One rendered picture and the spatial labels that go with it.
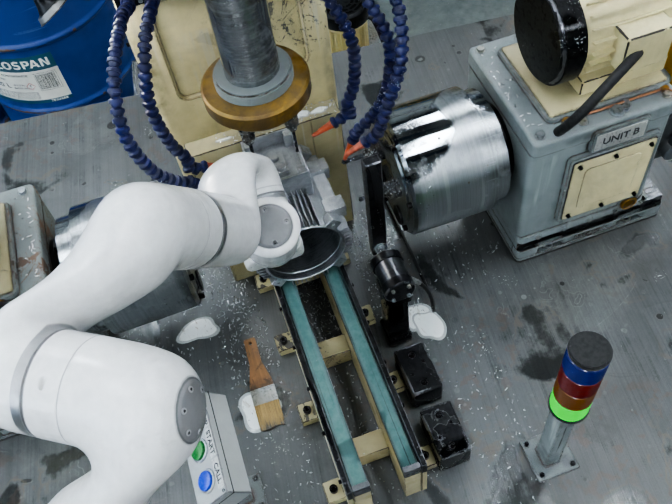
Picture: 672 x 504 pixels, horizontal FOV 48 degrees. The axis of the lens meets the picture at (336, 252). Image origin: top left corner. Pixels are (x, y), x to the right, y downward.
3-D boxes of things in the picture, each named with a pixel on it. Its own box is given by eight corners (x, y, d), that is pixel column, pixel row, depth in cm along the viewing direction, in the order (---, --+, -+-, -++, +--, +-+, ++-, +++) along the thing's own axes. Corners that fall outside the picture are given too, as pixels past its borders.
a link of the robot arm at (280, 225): (234, 215, 115) (252, 273, 114) (228, 200, 102) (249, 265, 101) (287, 199, 116) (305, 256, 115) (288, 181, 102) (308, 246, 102)
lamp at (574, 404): (545, 382, 116) (549, 369, 112) (581, 369, 116) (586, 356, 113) (565, 417, 112) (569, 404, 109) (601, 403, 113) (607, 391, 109)
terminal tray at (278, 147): (245, 168, 147) (238, 142, 141) (297, 151, 148) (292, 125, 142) (261, 213, 140) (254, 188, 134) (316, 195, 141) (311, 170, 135)
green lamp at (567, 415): (542, 394, 120) (545, 382, 116) (576, 381, 120) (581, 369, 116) (560, 428, 116) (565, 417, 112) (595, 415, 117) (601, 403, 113)
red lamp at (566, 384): (549, 369, 112) (554, 355, 108) (586, 356, 113) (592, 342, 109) (569, 404, 109) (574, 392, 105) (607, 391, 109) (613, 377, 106)
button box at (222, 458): (200, 415, 126) (174, 413, 122) (226, 393, 123) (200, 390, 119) (224, 514, 116) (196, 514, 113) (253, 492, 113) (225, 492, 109)
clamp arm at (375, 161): (368, 245, 143) (359, 155, 122) (383, 241, 144) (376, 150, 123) (374, 260, 141) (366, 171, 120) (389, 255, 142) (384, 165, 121)
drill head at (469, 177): (336, 182, 163) (323, 98, 143) (510, 126, 168) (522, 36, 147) (376, 273, 149) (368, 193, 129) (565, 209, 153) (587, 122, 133)
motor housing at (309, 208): (240, 221, 159) (220, 161, 143) (325, 194, 161) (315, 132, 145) (265, 297, 148) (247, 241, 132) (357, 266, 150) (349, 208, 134)
